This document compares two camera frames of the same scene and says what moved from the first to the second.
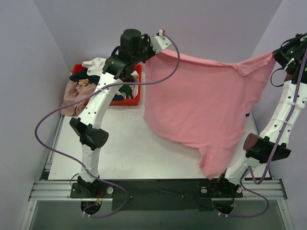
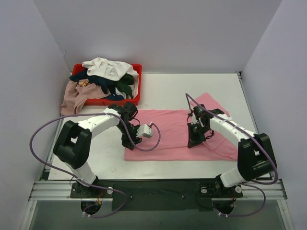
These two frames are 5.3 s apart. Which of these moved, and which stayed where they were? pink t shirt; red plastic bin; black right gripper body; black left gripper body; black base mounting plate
Moved: pink t shirt; black left gripper body; black right gripper body
Stayed: red plastic bin; black base mounting plate
